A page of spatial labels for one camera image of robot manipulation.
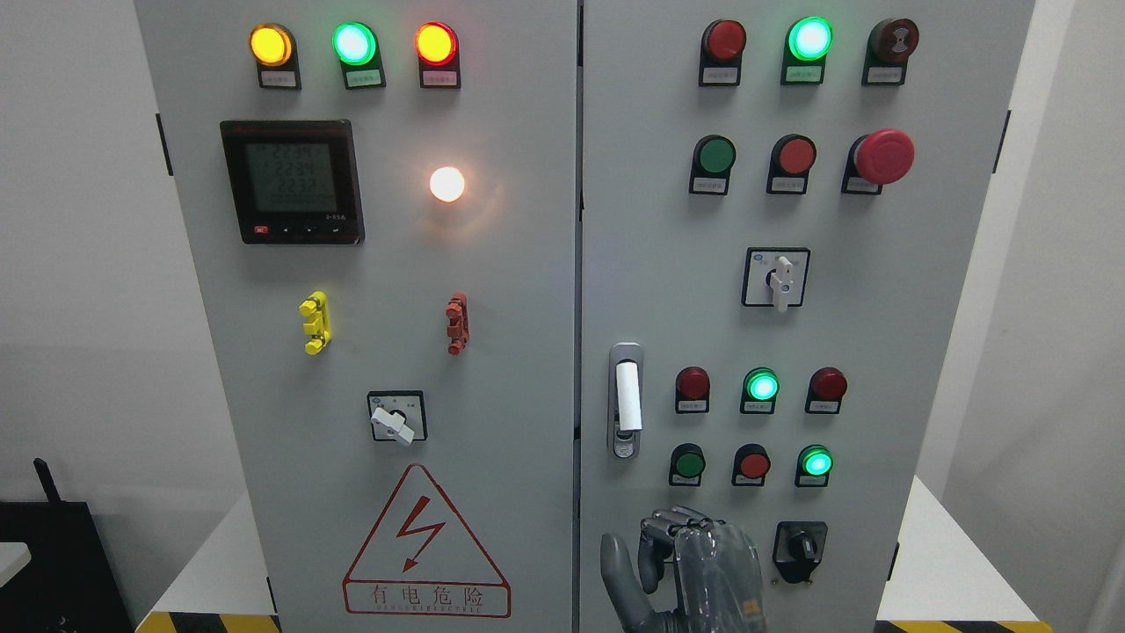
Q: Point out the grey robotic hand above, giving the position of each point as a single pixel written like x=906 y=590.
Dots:
x=716 y=567

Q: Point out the silver door handle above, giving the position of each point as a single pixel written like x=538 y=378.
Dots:
x=624 y=410

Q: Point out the grey right cabinet door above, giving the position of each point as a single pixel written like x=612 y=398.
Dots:
x=665 y=268

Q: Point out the grey cabinet door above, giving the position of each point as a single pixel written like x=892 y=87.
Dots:
x=665 y=268
x=500 y=415

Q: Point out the grey left cabinet door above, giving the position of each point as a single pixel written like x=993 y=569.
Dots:
x=500 y=415

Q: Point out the red push button lower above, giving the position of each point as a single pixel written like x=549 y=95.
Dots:
x=751 y=465

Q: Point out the red push button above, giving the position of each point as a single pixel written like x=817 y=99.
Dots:
x=790 y=163
x=751 y=465

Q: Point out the green push button lower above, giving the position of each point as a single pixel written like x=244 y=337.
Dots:
x=687 y=463

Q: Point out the green push button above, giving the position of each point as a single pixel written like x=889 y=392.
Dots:
x=687 y=463
x=712 y=161

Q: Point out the green lit indicator lower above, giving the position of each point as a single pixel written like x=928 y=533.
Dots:
x=813 y=467

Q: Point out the red indicator light middle left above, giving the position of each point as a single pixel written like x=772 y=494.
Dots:
x=692 y=390

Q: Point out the red indicator light middle right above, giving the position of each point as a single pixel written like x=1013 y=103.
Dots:
x=826 y=390

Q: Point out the white platform with hazard stripes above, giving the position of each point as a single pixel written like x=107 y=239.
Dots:
x=941 y=582

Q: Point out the red electric hazard warning sticker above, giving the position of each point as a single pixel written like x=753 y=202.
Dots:
x=421 y=558

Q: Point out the red terminal connector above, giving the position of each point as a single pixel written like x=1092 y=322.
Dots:
x=457 y=328

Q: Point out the green push button upper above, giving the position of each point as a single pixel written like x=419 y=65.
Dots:
x=712 y=161

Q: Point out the red push button upper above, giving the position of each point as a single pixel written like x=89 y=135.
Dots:
x=790 y=163

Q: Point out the red emergency stop button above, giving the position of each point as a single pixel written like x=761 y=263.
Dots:
x=877 y=159

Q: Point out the white lit indicator light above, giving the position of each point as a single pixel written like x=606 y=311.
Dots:
x=447 y=184

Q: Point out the yellow terminal connector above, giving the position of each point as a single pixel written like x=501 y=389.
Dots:
x=317 y=324

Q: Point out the red indicator light top right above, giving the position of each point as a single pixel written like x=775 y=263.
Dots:
x=721 y=53

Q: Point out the green lit indicator top right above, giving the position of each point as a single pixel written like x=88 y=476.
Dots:
x=807 y=44

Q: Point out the dark red buzzer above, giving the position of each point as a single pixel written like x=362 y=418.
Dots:
x=890 y=44

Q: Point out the black digital power meter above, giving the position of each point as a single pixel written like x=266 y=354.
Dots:
x=294 y=181

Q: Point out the red lit indicator light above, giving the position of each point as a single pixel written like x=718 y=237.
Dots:
x=439 y=56

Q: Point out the black box with antenna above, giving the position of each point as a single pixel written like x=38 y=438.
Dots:
x=68 y=585

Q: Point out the green indicator light top left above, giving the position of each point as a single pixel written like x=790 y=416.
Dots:
x=359 y=53

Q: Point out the yellow indicator light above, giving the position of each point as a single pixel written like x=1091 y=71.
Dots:
x=277 y=62

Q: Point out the black rotary selector switch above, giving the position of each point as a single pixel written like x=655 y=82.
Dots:
x=798 y=548

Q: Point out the white rotary switch upper right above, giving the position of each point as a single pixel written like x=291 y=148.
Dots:
x=775 y=277

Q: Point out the white rotary switch left door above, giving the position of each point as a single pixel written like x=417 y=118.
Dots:
x=397 y=416

